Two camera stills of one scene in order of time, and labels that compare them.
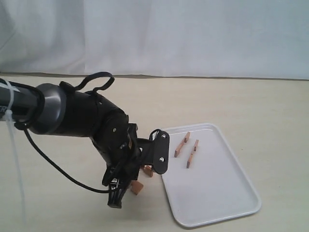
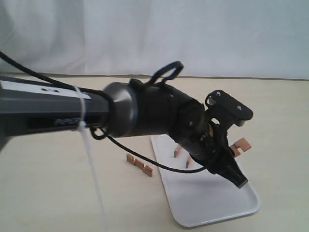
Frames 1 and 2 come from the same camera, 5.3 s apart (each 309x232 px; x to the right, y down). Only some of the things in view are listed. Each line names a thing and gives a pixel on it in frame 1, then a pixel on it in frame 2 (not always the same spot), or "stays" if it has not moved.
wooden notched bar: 136,186 to 241,143
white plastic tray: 205,181 stays
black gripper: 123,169 to 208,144
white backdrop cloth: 236,39 stays
